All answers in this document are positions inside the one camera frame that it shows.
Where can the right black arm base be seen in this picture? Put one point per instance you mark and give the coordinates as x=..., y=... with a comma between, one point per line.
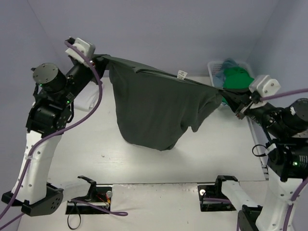
x=212, y=199

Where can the green t shirt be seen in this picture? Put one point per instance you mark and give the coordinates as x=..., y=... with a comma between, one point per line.
x=236, y=78

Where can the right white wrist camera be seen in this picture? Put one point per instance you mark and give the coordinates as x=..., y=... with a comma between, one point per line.
x=265, y=86

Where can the white t shirt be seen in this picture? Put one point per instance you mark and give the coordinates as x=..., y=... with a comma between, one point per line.
x=87, y=98

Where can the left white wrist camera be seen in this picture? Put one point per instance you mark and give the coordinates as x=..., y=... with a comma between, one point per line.
x=85, y=48

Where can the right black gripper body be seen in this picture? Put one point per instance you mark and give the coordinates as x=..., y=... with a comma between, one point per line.
x=240, y=106

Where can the white plastic basket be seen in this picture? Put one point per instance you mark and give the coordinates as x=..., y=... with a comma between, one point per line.
x=216, y=70

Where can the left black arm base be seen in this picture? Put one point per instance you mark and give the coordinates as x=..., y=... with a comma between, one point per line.
x=84, y=196

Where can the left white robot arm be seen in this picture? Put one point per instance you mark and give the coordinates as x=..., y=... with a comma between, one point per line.
x=49, y=118

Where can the grey t shirt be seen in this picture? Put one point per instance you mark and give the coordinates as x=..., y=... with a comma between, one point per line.
x=155, y=108

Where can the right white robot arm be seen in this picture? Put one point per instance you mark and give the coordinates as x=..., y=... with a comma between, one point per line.
x=287, y=154

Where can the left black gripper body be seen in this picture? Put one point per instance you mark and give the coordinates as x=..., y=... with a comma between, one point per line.
x=96, y=66

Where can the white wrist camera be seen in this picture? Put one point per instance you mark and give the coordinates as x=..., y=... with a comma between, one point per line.
x=265, y=86
x=85, y=48

